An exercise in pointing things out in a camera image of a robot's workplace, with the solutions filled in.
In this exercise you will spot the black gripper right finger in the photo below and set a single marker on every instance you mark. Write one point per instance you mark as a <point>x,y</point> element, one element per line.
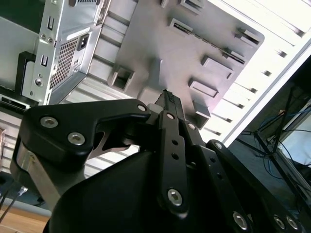
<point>243,184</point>

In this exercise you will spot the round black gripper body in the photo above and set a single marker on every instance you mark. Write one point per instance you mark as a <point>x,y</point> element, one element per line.
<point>109,206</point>

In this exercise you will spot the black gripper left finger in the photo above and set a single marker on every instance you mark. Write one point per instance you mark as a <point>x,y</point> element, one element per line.
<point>60,126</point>

